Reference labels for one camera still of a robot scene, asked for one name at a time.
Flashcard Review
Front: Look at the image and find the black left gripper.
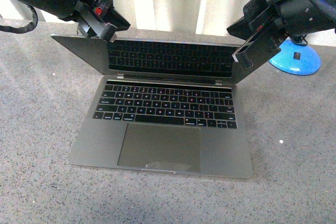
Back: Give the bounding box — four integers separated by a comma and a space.
74, 0, 130, 41

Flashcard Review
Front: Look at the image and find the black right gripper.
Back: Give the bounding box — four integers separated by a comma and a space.
227, 0, 287, 69

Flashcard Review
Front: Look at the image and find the grey laptop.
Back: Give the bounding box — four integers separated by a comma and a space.
53, 35, 253, 178

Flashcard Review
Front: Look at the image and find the blue round base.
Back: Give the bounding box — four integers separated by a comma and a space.
268, 39, 321, 76

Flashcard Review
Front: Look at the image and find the black cable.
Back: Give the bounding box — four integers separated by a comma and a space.
0, 5, 39, 34

